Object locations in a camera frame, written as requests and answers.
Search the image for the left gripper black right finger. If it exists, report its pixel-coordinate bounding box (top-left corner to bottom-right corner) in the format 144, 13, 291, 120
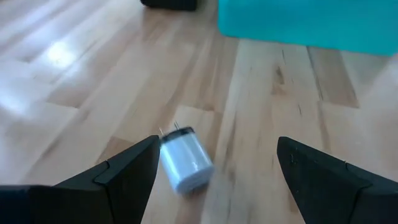
276, 136, 398, 224

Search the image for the black mesh basket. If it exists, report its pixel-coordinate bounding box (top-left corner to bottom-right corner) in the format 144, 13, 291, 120
139, 0, 199, 12

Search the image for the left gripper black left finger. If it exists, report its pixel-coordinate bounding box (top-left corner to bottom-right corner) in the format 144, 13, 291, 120
0, 134, 162, 224

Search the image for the teal translucent plastic bin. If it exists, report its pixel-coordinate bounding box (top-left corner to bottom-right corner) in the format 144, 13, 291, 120
216, 0, 398, 57

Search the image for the white wall charger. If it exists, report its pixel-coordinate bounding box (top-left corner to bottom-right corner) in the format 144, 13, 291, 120
157, 120, 216, 196

